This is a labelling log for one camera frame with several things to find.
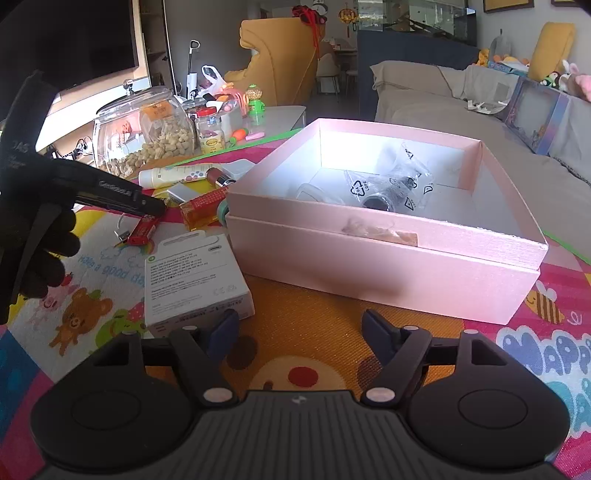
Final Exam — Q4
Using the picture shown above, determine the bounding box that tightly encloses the red hanging ornament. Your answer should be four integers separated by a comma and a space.
293, 4, 328, 47

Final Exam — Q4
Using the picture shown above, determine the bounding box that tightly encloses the glass jar of peanuts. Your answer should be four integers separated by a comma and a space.
92, 78, 197, 178

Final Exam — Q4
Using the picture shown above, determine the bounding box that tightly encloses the colourful cartoon play mat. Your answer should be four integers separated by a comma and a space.
0, 124, 591, 480

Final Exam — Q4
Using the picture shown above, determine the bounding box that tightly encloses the brown cylindrical battery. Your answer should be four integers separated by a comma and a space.
205, 167, 236, 189

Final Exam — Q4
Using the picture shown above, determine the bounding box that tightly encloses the white stick vacuum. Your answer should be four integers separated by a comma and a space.
185, 41, 201, 97

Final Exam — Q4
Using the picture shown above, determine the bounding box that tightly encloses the white charger adapter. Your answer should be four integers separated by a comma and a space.
165, 183, 197, 205

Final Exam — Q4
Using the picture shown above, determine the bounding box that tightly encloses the small red box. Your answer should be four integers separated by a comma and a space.
127, 215, 160, 246

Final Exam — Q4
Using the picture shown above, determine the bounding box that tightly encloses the green toy dispenser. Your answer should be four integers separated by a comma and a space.
245, 84, 267, 126

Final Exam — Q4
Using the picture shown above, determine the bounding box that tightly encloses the person's left hand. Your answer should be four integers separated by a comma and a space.
0, 182, 83, 302

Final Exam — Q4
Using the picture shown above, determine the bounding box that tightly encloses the purple window box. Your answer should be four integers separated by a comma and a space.
503, 76, 571, 155

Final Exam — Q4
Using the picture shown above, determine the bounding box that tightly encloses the white dining chair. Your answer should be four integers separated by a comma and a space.
318, 53, 358, 95

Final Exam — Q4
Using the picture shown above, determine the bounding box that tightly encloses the small jar with red lid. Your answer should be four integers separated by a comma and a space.
194, 107, 227, 155

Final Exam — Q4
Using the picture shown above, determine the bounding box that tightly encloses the amber bottle with red label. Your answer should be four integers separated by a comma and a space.
179, 188, 232, 232

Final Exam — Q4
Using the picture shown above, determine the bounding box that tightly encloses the flat blue box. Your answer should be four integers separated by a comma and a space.
488, 62, 529, 77

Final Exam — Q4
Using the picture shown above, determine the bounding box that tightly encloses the pink cardboard box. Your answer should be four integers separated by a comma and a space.
225, 117, 550, 326

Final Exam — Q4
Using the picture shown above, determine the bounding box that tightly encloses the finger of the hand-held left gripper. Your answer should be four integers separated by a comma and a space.
53, 159, 168, 219

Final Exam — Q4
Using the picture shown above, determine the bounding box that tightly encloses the black television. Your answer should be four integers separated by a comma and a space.
0, 0, 141, 121

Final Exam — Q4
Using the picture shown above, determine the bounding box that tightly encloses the white plastic bag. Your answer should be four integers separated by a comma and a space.
201, 65, 232, 97

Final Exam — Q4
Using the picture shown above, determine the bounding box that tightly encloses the yellow pillow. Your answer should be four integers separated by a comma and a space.
527, 22, 575, 81

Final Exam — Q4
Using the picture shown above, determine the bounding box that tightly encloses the white cream tube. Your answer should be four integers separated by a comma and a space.
137, 164, 222, 189

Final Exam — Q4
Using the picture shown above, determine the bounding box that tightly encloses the grey-white plastic piece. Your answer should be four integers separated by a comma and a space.
219, 159, 254, 181

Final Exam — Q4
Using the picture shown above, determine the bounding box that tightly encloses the yellow armchair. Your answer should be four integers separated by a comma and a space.
225, 17, 333, 108

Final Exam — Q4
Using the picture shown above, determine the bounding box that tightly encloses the clear plastic packaging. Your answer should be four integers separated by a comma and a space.
466, 99, 504, 114

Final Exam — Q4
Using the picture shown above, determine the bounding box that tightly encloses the clear plastic bag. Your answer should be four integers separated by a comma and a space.
344, 141, 437, 213

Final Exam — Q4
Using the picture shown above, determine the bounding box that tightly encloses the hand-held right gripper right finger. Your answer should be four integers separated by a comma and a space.
361, 308, 502, 409

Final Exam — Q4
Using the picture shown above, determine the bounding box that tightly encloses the grey sofa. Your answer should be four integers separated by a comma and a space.
372, 60, 591, 264

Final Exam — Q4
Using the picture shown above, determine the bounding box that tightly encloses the red and pink toy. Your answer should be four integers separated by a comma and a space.
215, 85, 247, 114

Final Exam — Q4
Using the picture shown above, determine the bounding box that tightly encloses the white printed carton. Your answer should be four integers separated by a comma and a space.
143, 233, 256, 337

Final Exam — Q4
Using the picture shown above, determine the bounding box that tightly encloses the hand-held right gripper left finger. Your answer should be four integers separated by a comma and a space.
92, 309, 241, 409

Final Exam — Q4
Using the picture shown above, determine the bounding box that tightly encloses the rabbit plush toy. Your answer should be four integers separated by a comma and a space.
560, 60, 581, 90

